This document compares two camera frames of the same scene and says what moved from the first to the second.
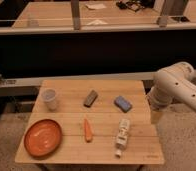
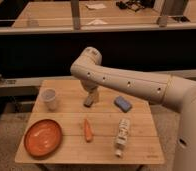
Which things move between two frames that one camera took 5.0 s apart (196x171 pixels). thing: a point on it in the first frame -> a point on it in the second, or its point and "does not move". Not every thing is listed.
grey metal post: x=75 y=11 does not move
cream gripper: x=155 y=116 -> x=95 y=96
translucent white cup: x=49 y=98 does not move
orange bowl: x=42 y=138 does not move
